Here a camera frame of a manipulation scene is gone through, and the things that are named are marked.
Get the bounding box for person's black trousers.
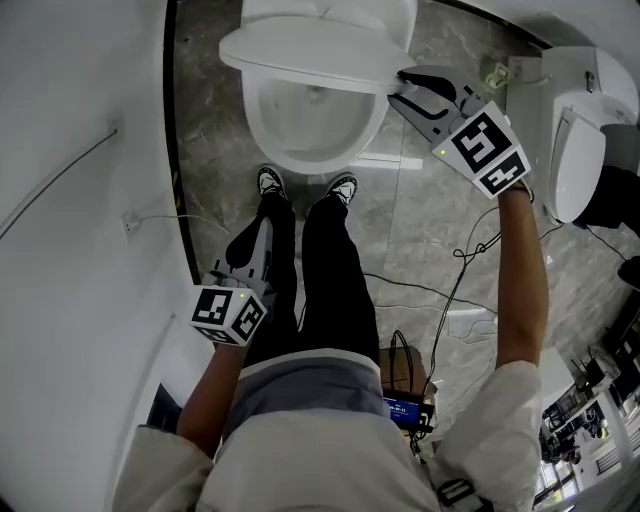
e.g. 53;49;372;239
242;192;381;374

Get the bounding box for person's cream grey shirt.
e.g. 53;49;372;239
112;347;544;512

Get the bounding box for white one-piece toilet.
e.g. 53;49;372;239
507;43;640;227

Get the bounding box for person's shoe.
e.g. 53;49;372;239
322;171;361;205
256;164;287;201

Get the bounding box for blue screen device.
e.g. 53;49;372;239
382;394;437;435

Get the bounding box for thin black wall cable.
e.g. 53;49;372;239
0;128;119;239

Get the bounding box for person's left forearm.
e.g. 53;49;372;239
177;342;249;456

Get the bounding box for person's right shoe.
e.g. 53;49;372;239
322;171;361;205

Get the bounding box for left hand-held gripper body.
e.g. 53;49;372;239
188;266;279;347

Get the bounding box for white plug cable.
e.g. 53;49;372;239
137;212;231;235

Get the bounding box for black chest strap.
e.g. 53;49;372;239
436;477;496;512

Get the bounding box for person's left shoe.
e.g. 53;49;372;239
256;164;287;201

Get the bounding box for person's right forearm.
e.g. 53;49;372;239
492;187;551;374

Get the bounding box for white compact toilet body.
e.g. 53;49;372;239
239;0;419;176

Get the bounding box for white table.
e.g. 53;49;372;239
538;347;576;401

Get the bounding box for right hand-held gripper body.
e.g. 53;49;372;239
428;85;532;199

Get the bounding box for black floor cable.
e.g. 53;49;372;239
427;202;504;396

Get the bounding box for cardboard box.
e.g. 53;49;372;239
377;346;437;401

